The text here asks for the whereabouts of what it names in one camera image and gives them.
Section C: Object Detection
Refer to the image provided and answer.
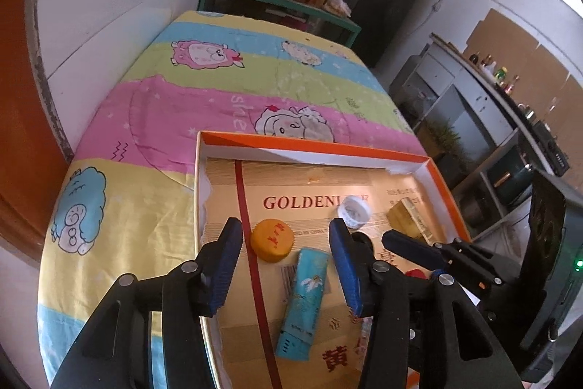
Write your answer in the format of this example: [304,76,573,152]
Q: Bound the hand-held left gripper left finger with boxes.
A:
[48,217,244,389]

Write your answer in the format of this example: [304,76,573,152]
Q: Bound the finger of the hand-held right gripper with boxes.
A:
[382,230,504,289]

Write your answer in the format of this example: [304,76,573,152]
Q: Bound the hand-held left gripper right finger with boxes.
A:
[329,217,524,389]

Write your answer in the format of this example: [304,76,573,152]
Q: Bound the small gold carton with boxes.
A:
[387,198,433,241]

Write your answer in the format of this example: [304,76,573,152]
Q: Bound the black bottle cap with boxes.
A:
[352,232,378,262]

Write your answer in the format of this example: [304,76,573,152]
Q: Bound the teal tube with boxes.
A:
[275,247,329,362]

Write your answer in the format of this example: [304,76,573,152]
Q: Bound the orange bottle cap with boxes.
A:
[250,218,294,264]

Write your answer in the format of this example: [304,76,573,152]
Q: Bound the white bottle cap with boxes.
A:
[338,195,372,230]

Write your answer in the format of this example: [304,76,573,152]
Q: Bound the orange-rimmed shallow cardboard box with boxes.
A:
[193,130,479,389]

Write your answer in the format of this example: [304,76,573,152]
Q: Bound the dark green pot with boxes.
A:
[487,163,533,207]

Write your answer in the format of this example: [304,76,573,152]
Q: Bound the green plant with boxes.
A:
[423,120,461,153]

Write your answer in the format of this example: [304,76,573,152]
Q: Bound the black stove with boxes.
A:
[533,120,572,175]

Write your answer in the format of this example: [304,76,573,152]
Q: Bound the grey kitchen counter cabinet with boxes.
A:
[389,34,583,244]

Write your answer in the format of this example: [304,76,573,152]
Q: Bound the colourful cartoon printed blanket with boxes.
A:
[39,10,429,389]

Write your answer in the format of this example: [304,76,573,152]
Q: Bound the row of condiment bottles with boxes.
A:
[468,52,522,96]

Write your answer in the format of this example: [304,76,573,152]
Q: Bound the brown wooden door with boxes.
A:
[0,0,74,267]

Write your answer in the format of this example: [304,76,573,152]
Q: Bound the cardboard sheets on wall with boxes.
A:
[462,8,583,139]

